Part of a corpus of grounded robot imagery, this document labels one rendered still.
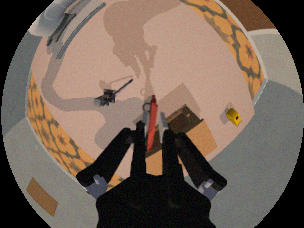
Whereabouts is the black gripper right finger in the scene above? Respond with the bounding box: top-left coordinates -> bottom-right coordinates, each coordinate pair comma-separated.
158,112 -> 227,209

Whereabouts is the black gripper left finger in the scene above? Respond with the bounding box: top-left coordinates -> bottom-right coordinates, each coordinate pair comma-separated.
76,111 -> 148,209

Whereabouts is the brown wooden cabinet with red door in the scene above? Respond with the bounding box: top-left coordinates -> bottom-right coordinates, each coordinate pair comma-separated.
142,95 -> 217,175

